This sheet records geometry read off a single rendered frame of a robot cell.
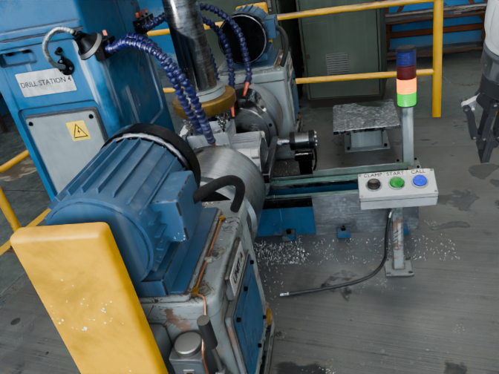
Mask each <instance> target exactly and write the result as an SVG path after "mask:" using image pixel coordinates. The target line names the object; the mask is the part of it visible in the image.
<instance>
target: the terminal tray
mask: <svg viewBox="0 0 499 374"><path fill-rule="evenodd" d="M209 124H210V125H211V128H212V131H213V132H212V134H213V135H214V138H215V139H216V141H215V144H216V145H220V146H225V147H228V148H232V146H231V144H232V138H233V137H234V135H235V134H237V133H236V128H235V122H234V119H231V120H230V121H229V122H228V119H226V127H225V132H223V129H221V128H220V126H219V125H218V121H213V122H209ZM192 134H193V135H191V134H190V133H189V135H188V136H187V140H188V143H189V146H190V147H191V148H192V150H195V149H197V148H200V147H204V146H208V145H210V144H208V142H207V140H206V138H205V136H204V135H203V134H199V133H198V132H197V131H196V128H195V127H194V128H193V132H192Z"/></svg>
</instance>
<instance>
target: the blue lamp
mask: <svg viewBox="0 0 499 374"><path fill-rule="evenodd" d="M416 55H417V54H416V49H415V50H413V51H409V52H398V51H397V50H396V58H397V59H396V61H397V66H400V67H408V66H412V65H415V64H416V63H417V60H416Z"/></svg>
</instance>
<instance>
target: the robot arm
mask: <svg viewBox="0 0 499 374"><path fill-rule="evenodd" d="M484 27H485V31H486V38H485V40H484V43H483V52H482V56H481V60H480V66H481V69H482V71H483V73H482V76H481V80H480V87H479V89H478V90H477V91H476V92H475V94H474V97H472V98H471V99H467V98H462V99H461V100H460V103H461V106H462V109H463V112H464V113H465V114H466V118H467V122H468V127H469V133H470V136H471V139H472V140H477V141H476V145H477V149H478V155H479V158H480V162H481V163H488V162H489V160H490V157H491V154H492V150H493V148H497V147H498V144H499V0H488V1H487V6H486V14H485V22H484ZM477 103H478V104H479V105H480V106H481V107H482V108H483V114H482V117H481V120H480V125H479V128H477V126H476V121H475V115H474V111H475V108H476V104H477ZM496 112H497V115H496ZM495 115H496V118H495ZM493 118H495V123H494V125H493V129H490V128H491V125H492V120H493ZM492 130H493V131H492Z"/></svg>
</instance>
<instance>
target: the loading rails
mask: <svg viewBox="0 0 499 374"><path fill-rule="evenodd" d="M407 170H412V167H411V162H405V163H389V164H379V165H363V166H354V167H345V168H329V169H319V170H313V173H312V174H295V175H286V176H277V177H272V180H271V183H270V191H269V193H268V195H267V196H265V199H264V205H263V209H262V212H261V218H260V221H259V224H258V231H257V234H256V237H257V236H271V235H282V240H283V241H292V240H296V235H297V234H310V233H316V234H336V236H337V238H349V237H351V235H350V233H357V232H383V231H385V228H386V223H387V219H388V213H389V210H390V208H386V209H365V210H361V209H360V206H359V191H358V182H357V175H358V174H370V173H379V172H389V171H407ZM273 181H274V184H273V183H272V182H273ZM270 195H271V196H270ZM274 195H275V198H274ZM269 196H270V199H269V198H268V197H269ZM402 215H403V235H404V234H409V230H410V229H419V206H409V207H402Z"/></svg>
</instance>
